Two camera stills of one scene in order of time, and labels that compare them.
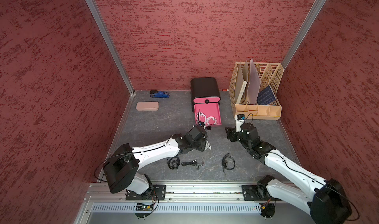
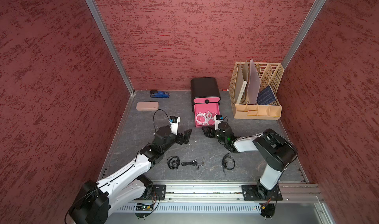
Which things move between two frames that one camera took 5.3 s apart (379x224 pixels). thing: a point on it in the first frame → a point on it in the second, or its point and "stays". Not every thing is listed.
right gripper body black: (235, 136) → (213, 133)
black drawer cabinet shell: (204, 87) stays
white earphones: (208, 146) → (208, 116)
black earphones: (194, 162) stays
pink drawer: (207, 100) stays
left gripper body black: (200, 145) → (178, 139)
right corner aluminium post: (315, 9) stays
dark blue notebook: (266, 96) stays
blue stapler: (159, 94) stays
